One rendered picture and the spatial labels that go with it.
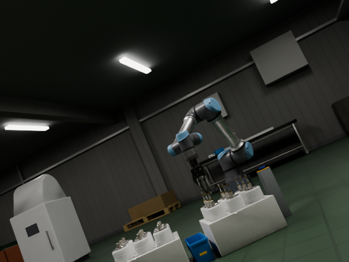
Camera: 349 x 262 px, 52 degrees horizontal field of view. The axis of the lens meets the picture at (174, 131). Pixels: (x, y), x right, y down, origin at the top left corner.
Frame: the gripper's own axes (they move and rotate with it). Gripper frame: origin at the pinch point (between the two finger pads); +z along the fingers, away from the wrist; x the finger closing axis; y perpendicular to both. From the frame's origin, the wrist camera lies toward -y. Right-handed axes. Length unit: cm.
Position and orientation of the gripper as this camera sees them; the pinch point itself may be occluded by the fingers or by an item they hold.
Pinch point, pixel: (206, 190)
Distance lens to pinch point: 204.5
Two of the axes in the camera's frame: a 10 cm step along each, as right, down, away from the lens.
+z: 4.0, 9.0, -1.5
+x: 9.1, -4.1, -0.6
